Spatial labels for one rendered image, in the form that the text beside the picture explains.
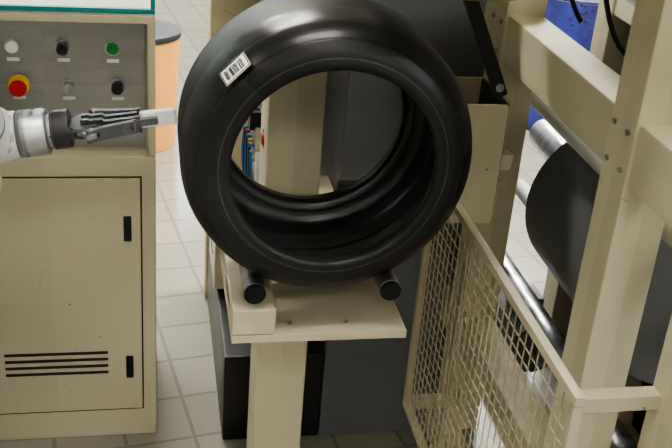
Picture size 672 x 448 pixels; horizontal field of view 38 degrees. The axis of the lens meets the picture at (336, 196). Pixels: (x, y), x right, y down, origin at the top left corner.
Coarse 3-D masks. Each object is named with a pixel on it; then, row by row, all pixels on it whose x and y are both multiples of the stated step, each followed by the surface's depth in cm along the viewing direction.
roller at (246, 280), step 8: (240, 272) 205; (248, 272) 202; (248, 280) 200; (256, 280) 199; (248, 288) 198; (256, 288) 197; (264, 288) 199; (248, 296) 198; (256, 296) 198; (264, 296) 199
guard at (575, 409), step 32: (448, 224) 227; (448, 256) 227; (448, 288) 228; (480, 288) 206; (512, 288) 189; (416, 320) 254; (448, 320) 228; (480, 320) 206; (416, 352) 259; (448, 352) 228; (544, 352) 171; (448, 384) 228; (576, 384) 162; (448, 416) 229; (544, 416) 173; (576, 416) 160
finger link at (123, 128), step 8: (128, 120) 186; (136, 120) 186; (96, 128) 184; (104, 128) 184; (112, 128) 185; (120, 128) 185; (128, 128) 186; (136, 128) 186; (104, 136) 185; (112, 136) 185; (120, 136) 186
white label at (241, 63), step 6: (240, 54) 179; (234, 60) 179; (240, 60) 178; (246, 60) 177; (228, 66) 179; (234, 66) 178; (240, 66) 177; (246, 66) 176; (222, 72) 179; (228, 72) 178; (234, 72) 177; (240, 72) 176; (222, 78) 178; (228, 78) 177; (234, 78) 177; (228, 84) 177
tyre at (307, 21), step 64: (320, 0) 188; (256, 64) 178; (320, 64) 178; (384, 64) 180; (192, 128) 183; (448, 128) 188; (192, 192) 188; (256, 192) 218; (384, 192) 222; (448, 192) 195; (256, 256) 193; (320, 256) 213; (384, 256) 198
